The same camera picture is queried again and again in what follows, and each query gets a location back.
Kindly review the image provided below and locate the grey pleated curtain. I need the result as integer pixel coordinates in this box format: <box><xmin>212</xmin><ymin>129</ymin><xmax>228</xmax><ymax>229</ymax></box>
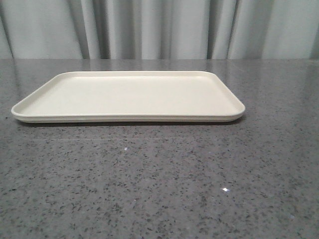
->
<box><xmin>0</xmin><ymin>0</ymin><xmax>319</xmax><ymax>59</ymax></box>

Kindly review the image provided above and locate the cream rectangular plastic tray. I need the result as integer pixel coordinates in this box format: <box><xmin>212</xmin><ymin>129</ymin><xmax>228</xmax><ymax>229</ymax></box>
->
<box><xmin>11</xmin><ymin>71</ymin><xmax>245</xmax><ymax>123</ymax></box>

